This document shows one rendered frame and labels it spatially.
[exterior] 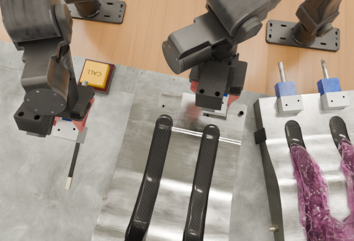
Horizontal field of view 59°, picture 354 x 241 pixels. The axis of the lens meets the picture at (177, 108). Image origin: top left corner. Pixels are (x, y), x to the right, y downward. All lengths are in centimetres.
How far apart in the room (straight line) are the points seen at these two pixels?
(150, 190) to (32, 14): 41
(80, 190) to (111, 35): 42
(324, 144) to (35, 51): 63
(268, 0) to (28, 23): 33
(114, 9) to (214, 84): 50
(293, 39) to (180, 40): 51
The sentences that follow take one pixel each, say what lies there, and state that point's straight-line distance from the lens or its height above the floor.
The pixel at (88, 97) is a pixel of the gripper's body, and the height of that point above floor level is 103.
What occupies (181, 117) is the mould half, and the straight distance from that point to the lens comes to 71.
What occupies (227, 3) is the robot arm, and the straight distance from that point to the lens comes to 45.
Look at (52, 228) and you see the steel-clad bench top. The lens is 83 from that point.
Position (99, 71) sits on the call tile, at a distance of 82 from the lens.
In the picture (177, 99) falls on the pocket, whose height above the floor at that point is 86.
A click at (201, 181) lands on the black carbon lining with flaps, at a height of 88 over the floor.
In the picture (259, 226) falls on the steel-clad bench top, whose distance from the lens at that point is 81.
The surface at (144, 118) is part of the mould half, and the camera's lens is 71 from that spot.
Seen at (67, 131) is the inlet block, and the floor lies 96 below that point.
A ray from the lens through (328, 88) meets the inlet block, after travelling 83.
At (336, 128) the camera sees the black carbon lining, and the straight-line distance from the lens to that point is 84.
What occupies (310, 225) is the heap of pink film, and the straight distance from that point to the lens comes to 74.
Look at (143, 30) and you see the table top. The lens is 90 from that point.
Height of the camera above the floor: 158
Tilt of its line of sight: 75 degrees down
